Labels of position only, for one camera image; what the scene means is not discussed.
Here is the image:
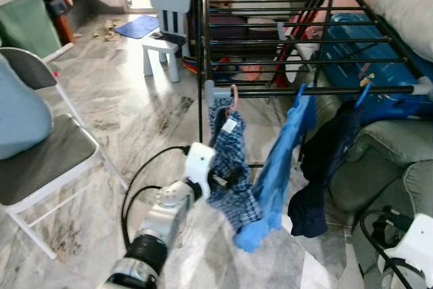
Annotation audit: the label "blue floor mat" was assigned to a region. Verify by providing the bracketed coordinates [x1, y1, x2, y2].
[113, 14, 160, 40]

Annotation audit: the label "purple bag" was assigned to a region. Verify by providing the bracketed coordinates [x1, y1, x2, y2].
[208, 12, 248, 41]

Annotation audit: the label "green mesh bin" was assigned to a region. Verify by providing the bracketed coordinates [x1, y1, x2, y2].
[0, 0, 64, 60]

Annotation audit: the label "pink plastic hanger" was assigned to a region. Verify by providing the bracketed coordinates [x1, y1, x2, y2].
[227, 84, 240, 112]

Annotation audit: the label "black metal drying rack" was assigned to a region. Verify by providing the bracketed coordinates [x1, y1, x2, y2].
[198, 0, 433, 169]

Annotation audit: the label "blue suitcase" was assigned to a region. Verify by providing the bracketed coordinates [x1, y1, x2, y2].
[317, 12, 433, 122]

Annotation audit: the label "beige pillow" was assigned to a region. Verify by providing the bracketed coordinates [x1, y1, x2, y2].
[368, 0, 433, 61]

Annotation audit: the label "grey green sofa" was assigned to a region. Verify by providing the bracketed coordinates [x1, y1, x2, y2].
[298, 93, 433, 289]

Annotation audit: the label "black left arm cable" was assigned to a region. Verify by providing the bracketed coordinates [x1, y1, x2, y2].
[120, 144, 191, 250]

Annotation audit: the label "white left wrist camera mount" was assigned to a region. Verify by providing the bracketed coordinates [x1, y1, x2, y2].
[183, 141, 217, 200]

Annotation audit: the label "navy blue garment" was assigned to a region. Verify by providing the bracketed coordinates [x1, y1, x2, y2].
[287, 98, 365, 239]

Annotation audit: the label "beige slippers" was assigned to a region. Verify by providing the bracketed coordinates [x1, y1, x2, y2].
[93, 20, 124, 41]

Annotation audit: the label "blue plaid garment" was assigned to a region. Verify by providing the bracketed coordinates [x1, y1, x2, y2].
[206, 95, 265, 234]

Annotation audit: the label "grey folding chair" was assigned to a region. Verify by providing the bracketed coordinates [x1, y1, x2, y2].
[0, 47, 129, 261]

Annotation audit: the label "light blue shirt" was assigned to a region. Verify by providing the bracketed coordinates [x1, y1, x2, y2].
[232, 85, 319, 254]

